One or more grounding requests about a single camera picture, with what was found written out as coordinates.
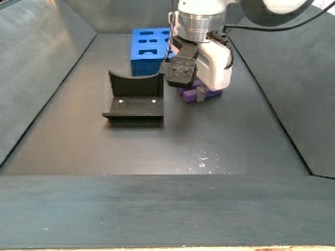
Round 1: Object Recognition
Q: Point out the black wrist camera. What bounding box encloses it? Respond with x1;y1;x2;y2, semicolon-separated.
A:
159;35;199;89

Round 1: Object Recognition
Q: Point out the dark curved holder stand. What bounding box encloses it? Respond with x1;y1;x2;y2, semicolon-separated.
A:
102;72;165;120

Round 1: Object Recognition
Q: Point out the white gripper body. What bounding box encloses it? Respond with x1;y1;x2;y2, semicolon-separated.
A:
169;40;235;92

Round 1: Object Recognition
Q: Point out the purple double-square block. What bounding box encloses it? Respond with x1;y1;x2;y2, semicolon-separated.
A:
177;79;223;103

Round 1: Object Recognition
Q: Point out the black cable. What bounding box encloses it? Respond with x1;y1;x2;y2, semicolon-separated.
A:
222;0;335;71

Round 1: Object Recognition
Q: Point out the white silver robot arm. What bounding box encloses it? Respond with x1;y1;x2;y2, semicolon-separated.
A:
166;0;317;102

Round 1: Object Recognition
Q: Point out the blue shape-sorting board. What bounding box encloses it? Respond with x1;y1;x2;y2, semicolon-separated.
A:
130;27;174;76

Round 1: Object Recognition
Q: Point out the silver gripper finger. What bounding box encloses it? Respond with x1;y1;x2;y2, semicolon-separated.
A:
197;85;207;103

